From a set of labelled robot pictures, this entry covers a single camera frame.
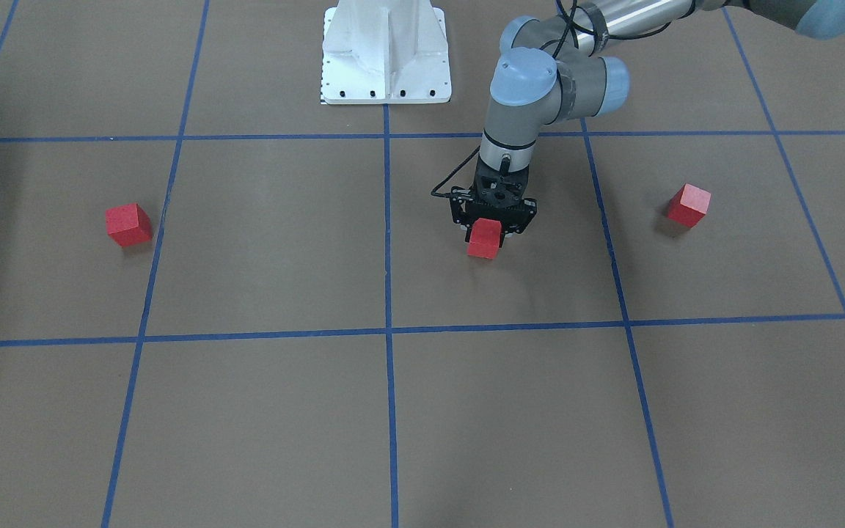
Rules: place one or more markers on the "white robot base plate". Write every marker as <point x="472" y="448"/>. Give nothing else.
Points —
<point x="385" y="52"/>

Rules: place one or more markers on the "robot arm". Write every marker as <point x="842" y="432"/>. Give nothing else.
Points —
<point x="549" y="71"/>

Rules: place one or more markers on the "brown paper table mat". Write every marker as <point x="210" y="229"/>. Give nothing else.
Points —
<point x="304" y="341"/>

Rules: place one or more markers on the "red block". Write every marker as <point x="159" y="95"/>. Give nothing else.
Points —
<point x="484" y="238"/>
<point x="689" y="205"/>
<point x="128" y="225"/>

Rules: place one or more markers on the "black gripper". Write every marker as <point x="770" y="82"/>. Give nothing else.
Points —
<point x="521" y="224"/>

